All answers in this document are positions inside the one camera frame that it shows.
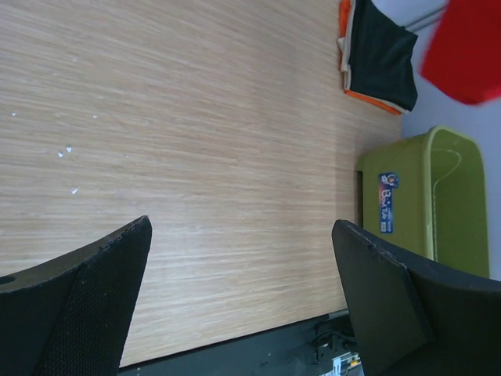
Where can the folded black t-shirt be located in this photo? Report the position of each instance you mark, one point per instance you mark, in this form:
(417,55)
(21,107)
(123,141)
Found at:
(379,62)

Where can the right aluminium corner post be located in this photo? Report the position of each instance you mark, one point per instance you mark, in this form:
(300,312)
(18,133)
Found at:
(425,20)

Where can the folded orange t-shirt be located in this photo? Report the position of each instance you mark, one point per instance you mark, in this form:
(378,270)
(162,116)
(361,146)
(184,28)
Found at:
(368,98)

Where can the green plastic tub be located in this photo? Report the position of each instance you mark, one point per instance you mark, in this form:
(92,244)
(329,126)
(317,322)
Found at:
(427,194)

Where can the bright red t-shirt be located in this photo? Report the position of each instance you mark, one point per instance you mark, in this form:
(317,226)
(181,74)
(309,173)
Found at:
(463,57)

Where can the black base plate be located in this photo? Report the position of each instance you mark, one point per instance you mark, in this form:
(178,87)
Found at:
(323,345)

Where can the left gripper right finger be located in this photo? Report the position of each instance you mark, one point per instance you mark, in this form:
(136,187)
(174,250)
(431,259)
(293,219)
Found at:
(414,316)

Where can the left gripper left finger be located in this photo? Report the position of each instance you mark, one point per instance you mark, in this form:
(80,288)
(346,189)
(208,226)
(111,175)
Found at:
(71,315)

